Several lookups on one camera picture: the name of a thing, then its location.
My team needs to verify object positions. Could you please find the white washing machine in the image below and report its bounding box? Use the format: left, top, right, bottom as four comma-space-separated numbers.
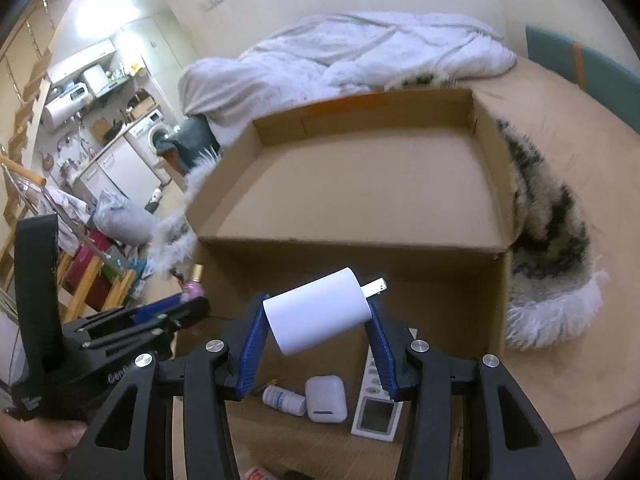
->
125, 108, 172, 185

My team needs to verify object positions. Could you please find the black flashlight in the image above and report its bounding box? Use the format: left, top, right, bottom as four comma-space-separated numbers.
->
281, 470, 314, 480

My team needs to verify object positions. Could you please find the white air conditioner remote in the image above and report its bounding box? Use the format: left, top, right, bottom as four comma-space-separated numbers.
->
350, 348, 402, 442

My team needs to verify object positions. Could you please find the white water heater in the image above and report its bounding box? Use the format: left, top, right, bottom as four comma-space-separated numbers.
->
41, 82, 93, 133

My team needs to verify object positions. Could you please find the teal armchair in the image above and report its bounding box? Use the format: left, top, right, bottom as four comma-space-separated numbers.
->
152, 114, 220, 176

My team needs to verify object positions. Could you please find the white pill bottle red label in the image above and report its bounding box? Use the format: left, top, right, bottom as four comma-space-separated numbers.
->
244, 466, 278, 480

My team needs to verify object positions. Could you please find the black and cream fluffy blanket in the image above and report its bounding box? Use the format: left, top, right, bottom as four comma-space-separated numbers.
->
149, 70, 604, 351

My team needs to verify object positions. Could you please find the wooden chair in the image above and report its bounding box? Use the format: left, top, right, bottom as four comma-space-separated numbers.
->
56, 245, 136, 323

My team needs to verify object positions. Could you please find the grey plastic bag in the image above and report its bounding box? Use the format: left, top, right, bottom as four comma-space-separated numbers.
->
93, 191, 157, 247

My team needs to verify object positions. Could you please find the white microwave oven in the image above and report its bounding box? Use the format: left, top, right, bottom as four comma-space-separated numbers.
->
80, 64, 113, 99

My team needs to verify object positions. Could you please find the pink perfume bottle keychain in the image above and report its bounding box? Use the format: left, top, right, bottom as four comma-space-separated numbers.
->
180, 263, 205, 304

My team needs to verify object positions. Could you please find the white earbuds case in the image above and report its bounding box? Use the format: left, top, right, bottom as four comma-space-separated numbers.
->
305, 375, 348, 424

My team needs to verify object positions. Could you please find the white kitchen cabinet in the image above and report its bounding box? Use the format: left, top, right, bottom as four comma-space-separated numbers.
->
72, 136, 162, 206

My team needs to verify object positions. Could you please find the teal cushion with orange stripe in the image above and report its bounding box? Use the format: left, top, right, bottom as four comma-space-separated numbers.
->
525, 25, 640, 132

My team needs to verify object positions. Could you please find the white duvet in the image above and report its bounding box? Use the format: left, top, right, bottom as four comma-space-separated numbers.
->
178, 12, 516, 145

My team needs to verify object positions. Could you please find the person's left hand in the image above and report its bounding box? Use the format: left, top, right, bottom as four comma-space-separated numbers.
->
1, 413, 88, 479

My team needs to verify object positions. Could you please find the white pill bottle blue label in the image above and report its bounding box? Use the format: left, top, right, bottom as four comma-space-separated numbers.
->
262, 385, 306, 417

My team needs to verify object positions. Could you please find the open cardboard box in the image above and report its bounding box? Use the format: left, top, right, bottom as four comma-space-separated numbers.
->
171, 86, 522, 480

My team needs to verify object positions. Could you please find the white charger plug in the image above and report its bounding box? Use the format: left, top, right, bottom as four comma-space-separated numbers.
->
262, 268, 387, 356

